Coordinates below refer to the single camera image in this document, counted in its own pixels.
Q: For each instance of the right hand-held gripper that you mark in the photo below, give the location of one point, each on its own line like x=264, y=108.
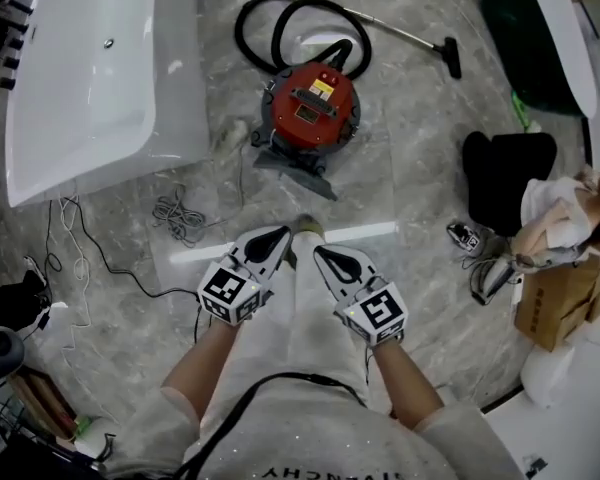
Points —
x=377, y=313

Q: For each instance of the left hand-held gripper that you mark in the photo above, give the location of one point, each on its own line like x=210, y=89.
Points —
x=230, y=293

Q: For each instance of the person's left forearm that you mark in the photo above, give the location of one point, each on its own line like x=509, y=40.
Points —
x=205, y=363

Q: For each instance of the person's right forearm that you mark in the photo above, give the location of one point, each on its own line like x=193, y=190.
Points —
x=405, y=383

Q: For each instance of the person's right shoe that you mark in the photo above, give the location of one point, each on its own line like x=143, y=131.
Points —
x=308, y=227

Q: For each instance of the person's white trousers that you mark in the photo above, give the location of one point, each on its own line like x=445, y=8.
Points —
x=305, y=328

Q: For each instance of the red vacuum cleaner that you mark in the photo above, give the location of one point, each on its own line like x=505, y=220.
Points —
x=310, y=103

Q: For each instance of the person's white shirt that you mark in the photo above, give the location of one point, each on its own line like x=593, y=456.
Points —
x=305, y=443

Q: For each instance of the brown cardboard box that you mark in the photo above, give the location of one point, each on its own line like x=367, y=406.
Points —
x=550, y=303

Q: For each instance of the green plastic item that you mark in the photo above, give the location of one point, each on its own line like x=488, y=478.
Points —
x=524, y=113

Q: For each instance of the metal vacuum wand with nozzle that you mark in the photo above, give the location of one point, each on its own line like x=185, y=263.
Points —
x=450, y=58

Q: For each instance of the white rectangular bathtub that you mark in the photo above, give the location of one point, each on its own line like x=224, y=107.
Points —
x=90, y=83

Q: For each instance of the small green box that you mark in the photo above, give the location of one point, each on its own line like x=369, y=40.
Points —
x=83, y=425

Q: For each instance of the white shower base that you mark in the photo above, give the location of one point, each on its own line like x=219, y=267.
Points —
x=570, y=433

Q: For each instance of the black round device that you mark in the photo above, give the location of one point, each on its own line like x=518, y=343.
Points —
x=0, y=355

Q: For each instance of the green oval bathtub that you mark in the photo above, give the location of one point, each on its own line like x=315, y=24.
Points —
x=525, y=43

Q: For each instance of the black bathtub spout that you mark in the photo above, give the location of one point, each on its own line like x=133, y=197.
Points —
x=17, y=2

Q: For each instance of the brown wooden frame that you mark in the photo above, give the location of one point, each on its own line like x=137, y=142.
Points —
x=40, y=403

